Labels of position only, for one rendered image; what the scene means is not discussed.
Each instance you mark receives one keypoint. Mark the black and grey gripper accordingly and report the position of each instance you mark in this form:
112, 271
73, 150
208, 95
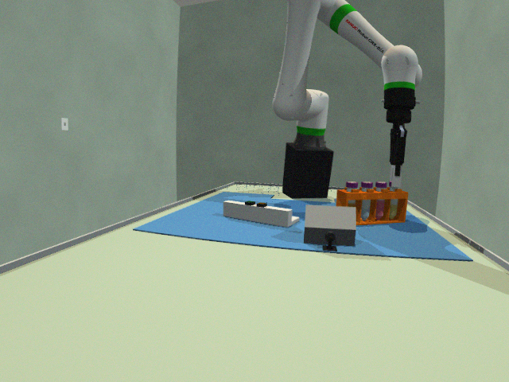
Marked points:
398, 117

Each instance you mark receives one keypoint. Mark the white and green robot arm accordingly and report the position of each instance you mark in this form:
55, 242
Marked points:
292, 101

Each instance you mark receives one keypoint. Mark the blue flat mat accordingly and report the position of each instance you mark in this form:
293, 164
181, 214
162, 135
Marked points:
204, 220

